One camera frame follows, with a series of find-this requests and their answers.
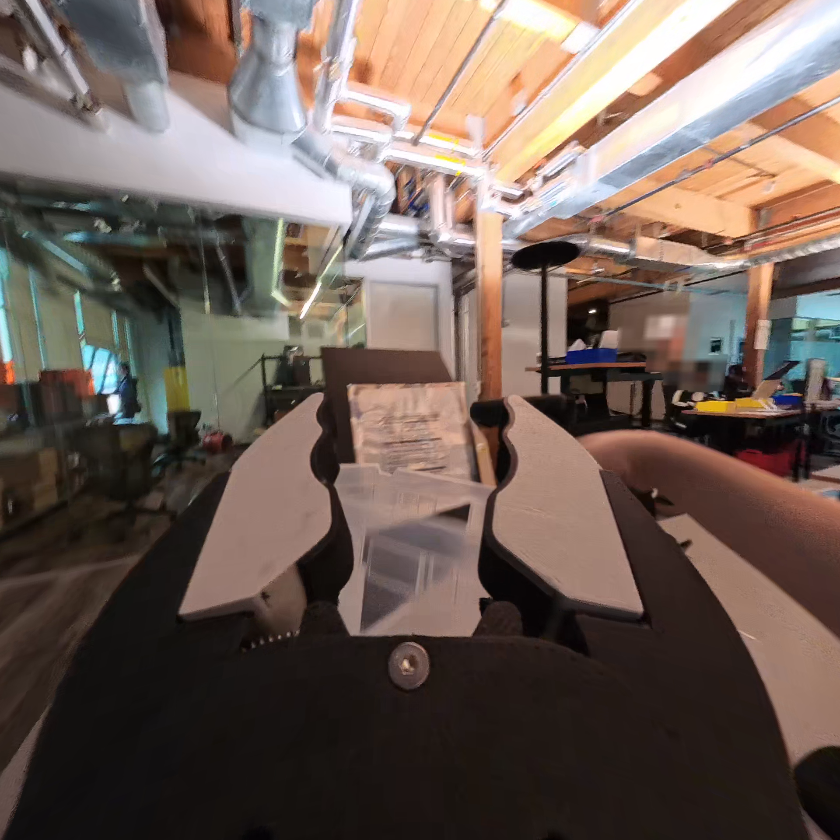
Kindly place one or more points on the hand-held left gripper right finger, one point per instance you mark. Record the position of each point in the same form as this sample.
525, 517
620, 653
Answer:
564, 525

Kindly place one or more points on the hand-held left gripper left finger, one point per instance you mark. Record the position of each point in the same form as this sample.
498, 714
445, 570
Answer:
269, 518

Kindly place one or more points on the clear plastic bin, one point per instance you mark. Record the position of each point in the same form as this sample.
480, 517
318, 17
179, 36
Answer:
407, 512

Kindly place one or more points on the person's right forearm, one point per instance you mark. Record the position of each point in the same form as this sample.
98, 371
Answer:
722, 499

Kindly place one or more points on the red floor fan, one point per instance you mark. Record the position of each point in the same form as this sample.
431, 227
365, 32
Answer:
216, 442

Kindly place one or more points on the black equipment rack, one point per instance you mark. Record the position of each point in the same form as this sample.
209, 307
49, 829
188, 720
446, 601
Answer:
289, 374

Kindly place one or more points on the blue storage bin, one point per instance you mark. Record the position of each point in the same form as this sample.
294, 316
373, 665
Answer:
590, 357

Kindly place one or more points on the brown cardboard panel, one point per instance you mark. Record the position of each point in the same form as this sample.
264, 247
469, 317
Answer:
394, 367

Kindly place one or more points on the yellow storage bin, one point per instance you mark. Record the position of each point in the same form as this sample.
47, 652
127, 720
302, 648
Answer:
722, 407

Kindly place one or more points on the red storage bin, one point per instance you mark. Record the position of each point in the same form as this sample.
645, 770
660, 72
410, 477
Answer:
764, 463

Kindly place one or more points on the red storage crate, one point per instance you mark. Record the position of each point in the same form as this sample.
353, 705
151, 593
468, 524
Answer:
65, 382

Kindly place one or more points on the silver ceiling ductwork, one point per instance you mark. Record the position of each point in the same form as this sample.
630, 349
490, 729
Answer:
269, 85

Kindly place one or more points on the yellow post cover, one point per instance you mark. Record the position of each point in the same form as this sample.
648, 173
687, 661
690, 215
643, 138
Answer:
177, 390

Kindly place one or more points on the wooden support post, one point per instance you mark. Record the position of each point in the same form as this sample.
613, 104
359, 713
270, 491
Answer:
489, 315

